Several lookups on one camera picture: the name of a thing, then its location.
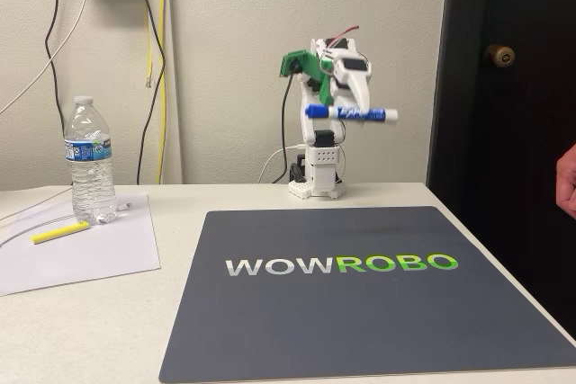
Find black camera cable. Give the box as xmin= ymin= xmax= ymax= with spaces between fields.
xmin=271 ymin=71 xmax=302 ymax=185

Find white cable behind arm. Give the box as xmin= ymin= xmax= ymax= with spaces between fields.
xmin=257 ymin=144 xmax=312 ymax=185

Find white cable on table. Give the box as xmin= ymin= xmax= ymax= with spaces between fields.
xmin=0 ymin=185 xmax=89 ymax=249

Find white wall trim strip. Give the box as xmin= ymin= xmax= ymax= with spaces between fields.
xmin=164 ymin=0 xmax=185 ymax=185

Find clear plastic water bottle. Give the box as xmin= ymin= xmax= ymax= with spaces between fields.
xmin=63 ymin=95 xmax=119 ymax=226

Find blue dry erase marker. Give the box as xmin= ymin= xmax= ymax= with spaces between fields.
xmin=304 ymin=103 xmax=400 ymax=125

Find yellow flat stick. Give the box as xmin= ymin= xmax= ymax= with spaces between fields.
xmin=30 ymin=220 xmax=90 ymax=246

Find dark door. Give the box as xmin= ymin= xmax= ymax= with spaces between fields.
xmin=426 ymin=0 xmax=576 ymax=335

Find yellow wall cable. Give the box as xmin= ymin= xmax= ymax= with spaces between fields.
xmin=141 ymin=0 xmax=164 ymax=185

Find white charger cable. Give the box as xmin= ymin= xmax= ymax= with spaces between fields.
xmin=0 ymin=0 xmax=96 ymax=114

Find brass door knob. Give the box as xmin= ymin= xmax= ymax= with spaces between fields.
xmin=483 ymin=44 xmax=517 ymax=70

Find red black servo wires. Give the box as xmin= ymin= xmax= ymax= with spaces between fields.
xmin=325 ymin=23 xmax=362 ymax=50

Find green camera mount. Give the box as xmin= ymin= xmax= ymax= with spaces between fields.
xmin=276 ymin=49 xmax=337 ymax=104

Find black wall cable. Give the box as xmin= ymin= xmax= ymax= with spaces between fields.
xmin=130 ymin=0 xmax=166 ymax=186
xmin=43 ymin=0 xmax=76 ymax=186

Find dark grey WOWROBO mat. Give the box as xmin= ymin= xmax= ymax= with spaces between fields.
xmin=157 ymin=206 xmax=576 ymax=384

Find white paper sheet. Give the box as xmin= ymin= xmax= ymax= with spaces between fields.
xmin=0 ymin=192 xmax=162 ymax=298

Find person's hand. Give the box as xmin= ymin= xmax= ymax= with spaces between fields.
xmin=555 ymin=143 xmax=576 ymax=219

